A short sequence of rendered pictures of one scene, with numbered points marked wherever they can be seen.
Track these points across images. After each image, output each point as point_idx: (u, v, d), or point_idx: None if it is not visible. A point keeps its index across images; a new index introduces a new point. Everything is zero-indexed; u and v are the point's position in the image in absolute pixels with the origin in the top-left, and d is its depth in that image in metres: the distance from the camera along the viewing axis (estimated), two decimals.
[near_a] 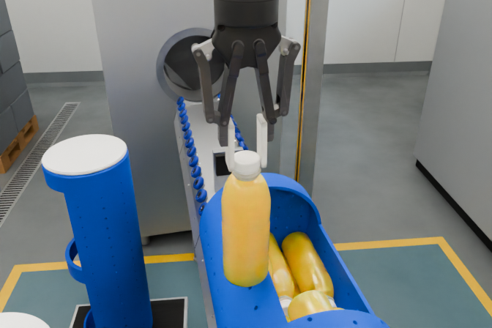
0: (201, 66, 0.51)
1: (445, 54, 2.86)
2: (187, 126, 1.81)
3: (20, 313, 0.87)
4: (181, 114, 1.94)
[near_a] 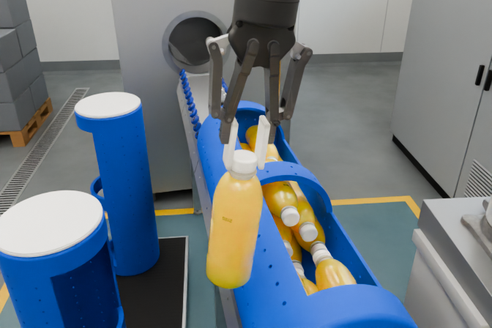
0: (214, 59, 0.51)
1: (414, 38, 3.26)
2: (188, 89, 2.21)
3: (74, 191, 1.27)
4: (183, 81, 2.34)
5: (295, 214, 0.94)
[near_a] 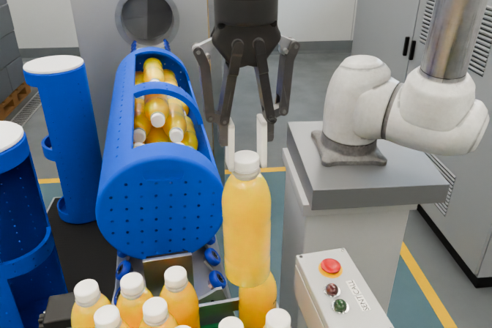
0: (201, 64, 0.51)
1: (361, 18, 3.49)
2: None
3: (3, 121, 1.50)
4: (132, 50, 2.57)
5: (159, 116, 1.19)
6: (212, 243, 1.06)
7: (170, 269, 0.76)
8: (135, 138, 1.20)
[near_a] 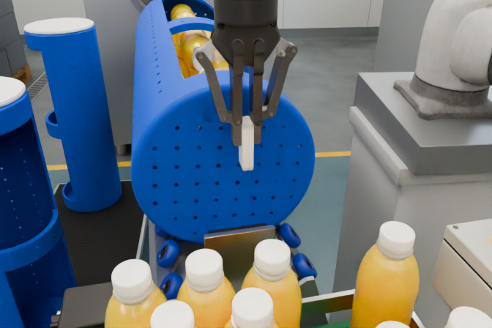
0: None
1: None
2: None
3: (0, 76, 1.22)
4: None
5: None
6: (285, 218, 0.78)
7: (262, 245, 0.47)
8: None
